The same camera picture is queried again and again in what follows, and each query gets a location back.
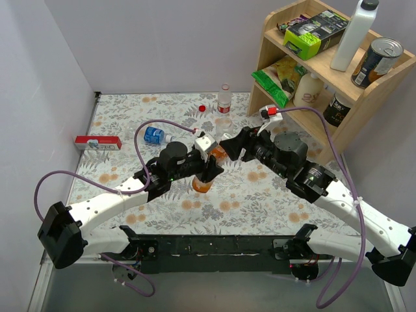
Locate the blue label water bottle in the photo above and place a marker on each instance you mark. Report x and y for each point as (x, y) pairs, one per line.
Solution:
(149, 134)

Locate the orange juice bottle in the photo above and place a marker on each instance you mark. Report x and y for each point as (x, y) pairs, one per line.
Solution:
(221, 157)

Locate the white tall bottle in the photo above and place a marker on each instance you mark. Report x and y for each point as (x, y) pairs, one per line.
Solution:
(355, 32)

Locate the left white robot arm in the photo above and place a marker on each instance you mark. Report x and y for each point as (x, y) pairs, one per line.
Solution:
(68, 232)

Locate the cream round bottle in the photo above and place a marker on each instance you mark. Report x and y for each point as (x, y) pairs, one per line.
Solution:
(308, 91)

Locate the wooden shelf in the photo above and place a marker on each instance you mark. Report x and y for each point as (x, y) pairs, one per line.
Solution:
(365, 102)

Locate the green chip bag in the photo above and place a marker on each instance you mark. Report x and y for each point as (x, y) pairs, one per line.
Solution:
(281, 79)

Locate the green black box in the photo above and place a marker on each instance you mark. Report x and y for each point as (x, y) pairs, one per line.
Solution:
(315, 35)

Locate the red label water bottle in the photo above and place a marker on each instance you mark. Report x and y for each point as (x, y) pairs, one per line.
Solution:
(224, 99)

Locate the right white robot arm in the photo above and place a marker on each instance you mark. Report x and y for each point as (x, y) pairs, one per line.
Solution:
(388, 247)

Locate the black jar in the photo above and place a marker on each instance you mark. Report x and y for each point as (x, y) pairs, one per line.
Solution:
(337, 110)

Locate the black base frame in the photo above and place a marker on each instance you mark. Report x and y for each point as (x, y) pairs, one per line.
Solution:
(155, 254)

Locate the tin can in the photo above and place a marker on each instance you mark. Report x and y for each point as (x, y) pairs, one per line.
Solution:
(380, 57)

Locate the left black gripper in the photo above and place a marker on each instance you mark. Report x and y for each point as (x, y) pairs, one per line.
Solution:
(207, 164)

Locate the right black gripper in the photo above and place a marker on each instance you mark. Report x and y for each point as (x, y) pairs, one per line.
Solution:
(244, 145)

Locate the snack packet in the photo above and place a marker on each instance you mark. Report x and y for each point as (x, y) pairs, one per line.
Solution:
(282, 27)

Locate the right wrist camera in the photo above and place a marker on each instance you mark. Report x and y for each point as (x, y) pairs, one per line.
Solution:
(271, 117)

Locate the clear jar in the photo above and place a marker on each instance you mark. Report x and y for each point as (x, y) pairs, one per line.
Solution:
(224, 125)

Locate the red toothpaste box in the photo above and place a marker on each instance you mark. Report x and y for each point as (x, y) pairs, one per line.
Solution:
(88, 142)

